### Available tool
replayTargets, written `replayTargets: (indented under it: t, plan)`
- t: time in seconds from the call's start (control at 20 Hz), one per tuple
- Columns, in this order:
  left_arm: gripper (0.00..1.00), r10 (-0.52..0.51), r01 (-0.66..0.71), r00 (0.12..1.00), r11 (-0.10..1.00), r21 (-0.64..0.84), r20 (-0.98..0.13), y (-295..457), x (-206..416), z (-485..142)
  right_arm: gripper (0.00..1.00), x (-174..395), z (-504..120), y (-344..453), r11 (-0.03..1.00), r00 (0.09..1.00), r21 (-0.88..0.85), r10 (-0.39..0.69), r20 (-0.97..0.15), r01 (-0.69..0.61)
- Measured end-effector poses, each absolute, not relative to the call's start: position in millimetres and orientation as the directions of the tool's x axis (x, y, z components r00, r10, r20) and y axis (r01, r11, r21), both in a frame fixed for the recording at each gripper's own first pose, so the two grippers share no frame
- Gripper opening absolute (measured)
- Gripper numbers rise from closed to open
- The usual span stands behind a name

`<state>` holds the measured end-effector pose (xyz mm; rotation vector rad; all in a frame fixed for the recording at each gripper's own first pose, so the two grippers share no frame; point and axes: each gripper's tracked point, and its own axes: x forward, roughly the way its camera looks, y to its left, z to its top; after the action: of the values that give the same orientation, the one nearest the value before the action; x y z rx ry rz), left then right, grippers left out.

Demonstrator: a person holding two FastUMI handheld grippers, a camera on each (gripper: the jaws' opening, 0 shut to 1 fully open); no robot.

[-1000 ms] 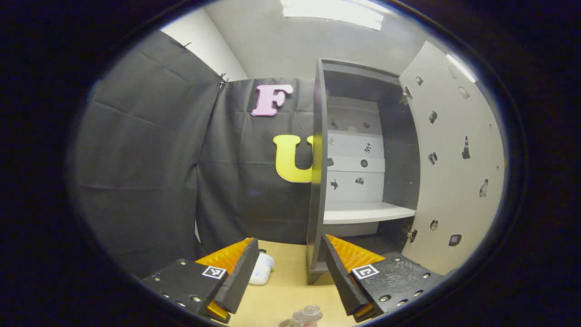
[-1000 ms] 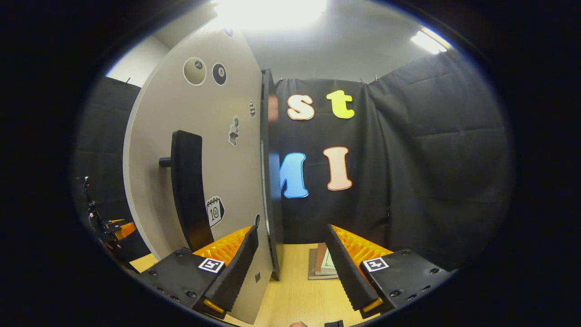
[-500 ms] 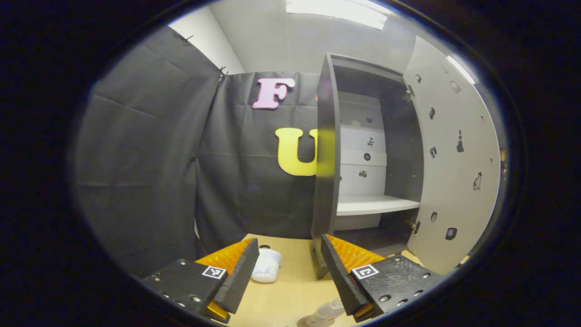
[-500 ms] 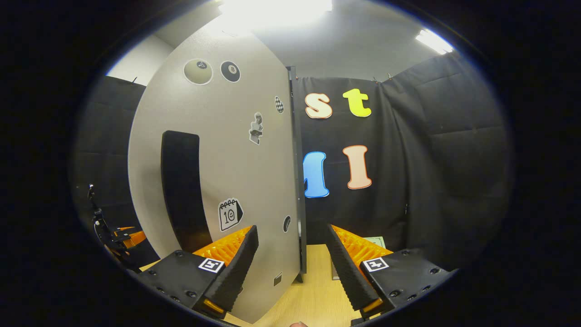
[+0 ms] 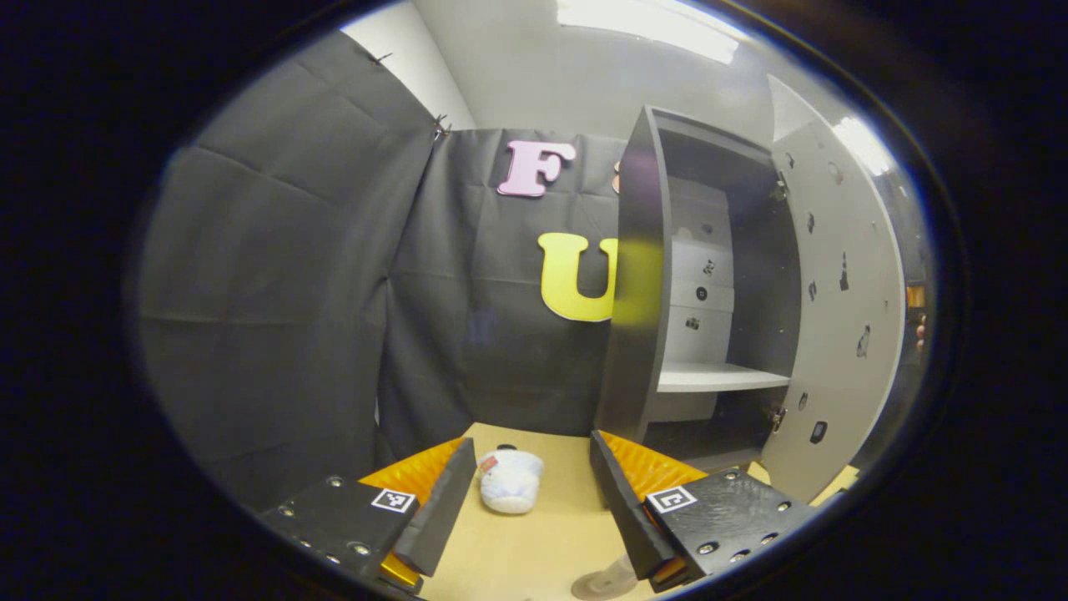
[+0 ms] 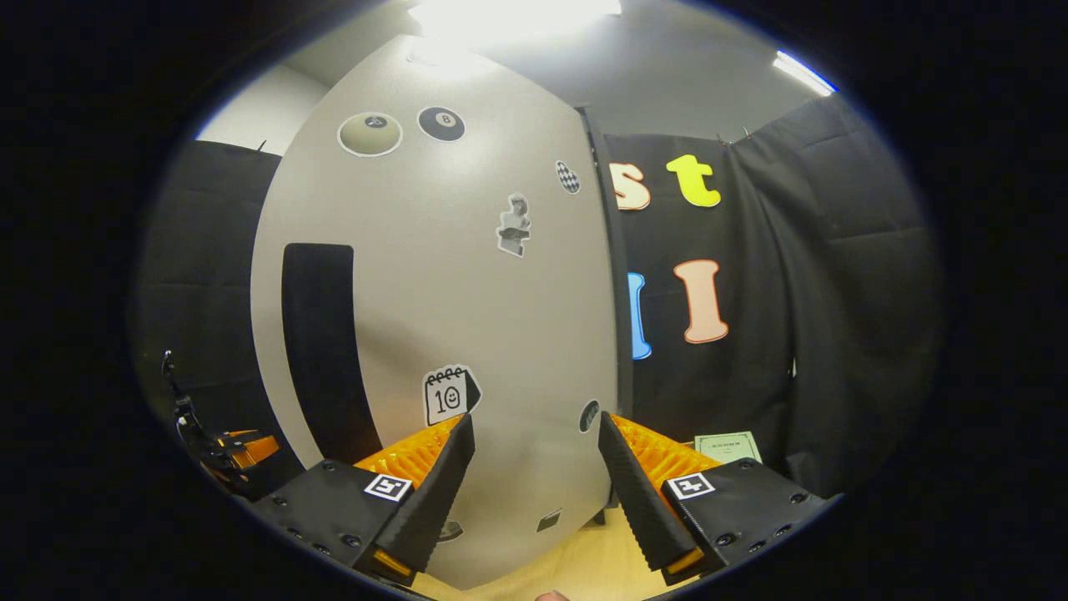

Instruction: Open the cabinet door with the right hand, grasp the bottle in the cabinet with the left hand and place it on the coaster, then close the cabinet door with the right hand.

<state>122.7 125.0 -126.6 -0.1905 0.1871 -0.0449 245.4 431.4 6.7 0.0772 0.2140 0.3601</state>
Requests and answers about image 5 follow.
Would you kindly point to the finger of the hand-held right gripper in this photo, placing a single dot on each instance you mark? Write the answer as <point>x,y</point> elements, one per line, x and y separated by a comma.
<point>915,297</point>

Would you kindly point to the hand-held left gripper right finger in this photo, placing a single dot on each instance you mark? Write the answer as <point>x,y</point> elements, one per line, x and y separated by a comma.
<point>622,509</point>

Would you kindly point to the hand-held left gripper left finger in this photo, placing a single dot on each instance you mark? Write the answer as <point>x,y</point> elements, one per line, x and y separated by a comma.
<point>438,509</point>

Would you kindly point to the dark grey cabinet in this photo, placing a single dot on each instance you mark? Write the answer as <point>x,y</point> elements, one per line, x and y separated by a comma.
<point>634,376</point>

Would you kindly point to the metal door hinge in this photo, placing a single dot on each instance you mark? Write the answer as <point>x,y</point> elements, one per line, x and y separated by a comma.
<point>778,417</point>
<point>779,189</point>

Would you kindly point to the white plush toy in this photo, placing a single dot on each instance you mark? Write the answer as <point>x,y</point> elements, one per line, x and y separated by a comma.
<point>511,484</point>

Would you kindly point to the small ceiling light panel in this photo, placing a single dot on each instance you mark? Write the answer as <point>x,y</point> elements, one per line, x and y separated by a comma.
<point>863,143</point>

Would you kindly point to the black backdrop cloth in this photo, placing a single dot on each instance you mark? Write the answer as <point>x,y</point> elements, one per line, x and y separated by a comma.
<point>275,292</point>

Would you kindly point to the large ceiling light panel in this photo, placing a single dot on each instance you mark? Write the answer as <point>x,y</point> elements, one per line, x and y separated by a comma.
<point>651,25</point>

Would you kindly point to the metal cloth clip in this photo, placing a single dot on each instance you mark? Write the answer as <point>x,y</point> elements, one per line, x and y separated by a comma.
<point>441,127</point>
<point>380,58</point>

